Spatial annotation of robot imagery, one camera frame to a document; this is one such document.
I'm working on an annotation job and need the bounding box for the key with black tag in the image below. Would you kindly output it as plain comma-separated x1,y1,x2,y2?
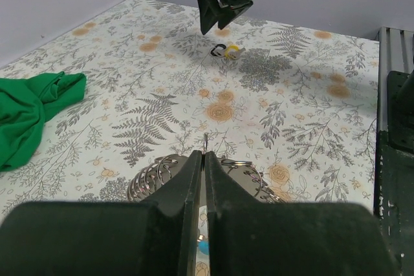
210,43,227,58

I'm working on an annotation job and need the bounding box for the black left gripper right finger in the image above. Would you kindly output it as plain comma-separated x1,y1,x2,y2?
205,152,398,275

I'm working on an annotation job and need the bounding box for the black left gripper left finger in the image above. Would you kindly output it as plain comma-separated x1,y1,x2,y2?
1,151,202,275

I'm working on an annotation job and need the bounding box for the green crumpled cloth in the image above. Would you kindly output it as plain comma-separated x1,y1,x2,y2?
1,72,87,172

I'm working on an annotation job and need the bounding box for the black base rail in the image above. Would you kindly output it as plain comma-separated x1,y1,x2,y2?
374,27,413,259

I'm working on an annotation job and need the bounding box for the key with yellow ring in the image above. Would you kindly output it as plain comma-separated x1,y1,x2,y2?
224,45,246,61

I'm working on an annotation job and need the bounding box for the metal key organizer blue handle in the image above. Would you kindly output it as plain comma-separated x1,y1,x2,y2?
126,132,285,256

